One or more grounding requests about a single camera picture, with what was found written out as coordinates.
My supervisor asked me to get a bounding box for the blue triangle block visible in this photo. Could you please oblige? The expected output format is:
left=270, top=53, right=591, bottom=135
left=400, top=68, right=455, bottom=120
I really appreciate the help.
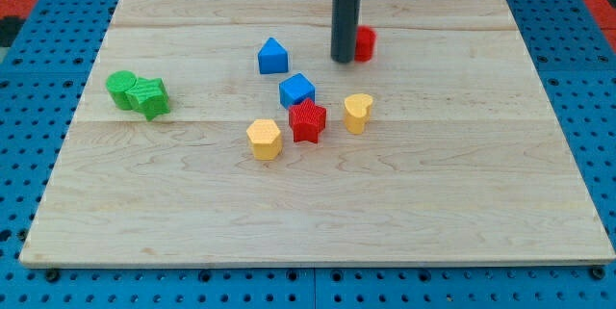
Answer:
left=257, top=38, right=289, bottom=74

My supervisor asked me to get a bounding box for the blue cube block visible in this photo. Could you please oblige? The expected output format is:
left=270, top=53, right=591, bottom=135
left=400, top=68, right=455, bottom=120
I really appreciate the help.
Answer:
left=278, top=73, right=316, bottom=109

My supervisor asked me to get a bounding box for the red star block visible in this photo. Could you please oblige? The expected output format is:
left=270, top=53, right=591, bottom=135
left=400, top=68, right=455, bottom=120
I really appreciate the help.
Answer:
left=289, top=98, right=327, bottom=143

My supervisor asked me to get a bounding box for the yellow hexagon block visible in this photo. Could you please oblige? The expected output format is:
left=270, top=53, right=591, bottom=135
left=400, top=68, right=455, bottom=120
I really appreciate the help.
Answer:
left=246, top=119, right=283, bottom=161

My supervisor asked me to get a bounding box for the yellow heart block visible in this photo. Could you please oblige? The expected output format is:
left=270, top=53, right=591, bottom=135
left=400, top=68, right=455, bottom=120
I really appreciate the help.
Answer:
left=344, top=93, right=373, bottom=135

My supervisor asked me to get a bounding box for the light wooden board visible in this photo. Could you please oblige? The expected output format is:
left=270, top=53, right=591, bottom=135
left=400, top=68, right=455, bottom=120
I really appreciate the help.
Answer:
left=20, top=0, right=615, bottom=269

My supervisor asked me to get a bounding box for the red cylinder block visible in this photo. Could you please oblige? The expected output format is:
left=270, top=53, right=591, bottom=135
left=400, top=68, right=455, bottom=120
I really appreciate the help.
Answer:
left=354, top=25, right=376, bottom=62

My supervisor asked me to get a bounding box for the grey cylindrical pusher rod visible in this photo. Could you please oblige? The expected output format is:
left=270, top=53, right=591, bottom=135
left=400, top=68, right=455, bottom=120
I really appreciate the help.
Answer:
left=330, top=0, right=361, bottom=64

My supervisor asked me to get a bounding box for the green star block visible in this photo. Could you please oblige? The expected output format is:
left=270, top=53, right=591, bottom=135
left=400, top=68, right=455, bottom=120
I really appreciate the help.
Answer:
left=126, top=78, right=170, bottom=121

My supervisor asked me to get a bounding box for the green cylinder block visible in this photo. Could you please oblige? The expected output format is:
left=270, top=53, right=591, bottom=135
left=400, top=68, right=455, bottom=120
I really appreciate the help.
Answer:
left=105, top=70, right=138, bottom=110

